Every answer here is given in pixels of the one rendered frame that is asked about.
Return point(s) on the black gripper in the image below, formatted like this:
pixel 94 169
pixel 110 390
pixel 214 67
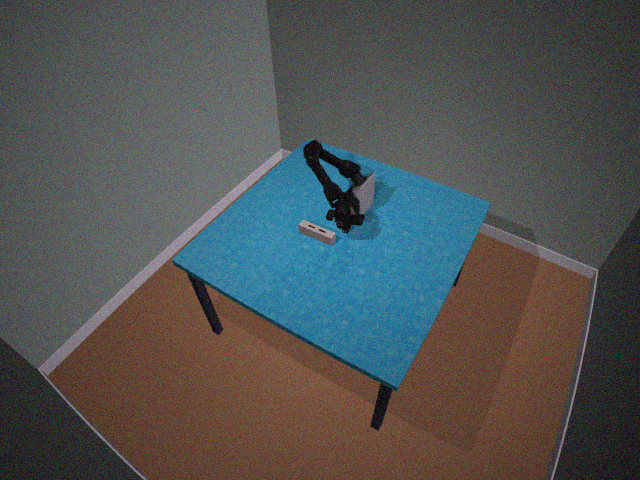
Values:
pixel 355 219

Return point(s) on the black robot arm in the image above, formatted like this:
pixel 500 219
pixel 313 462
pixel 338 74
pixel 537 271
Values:
pixel 331 190

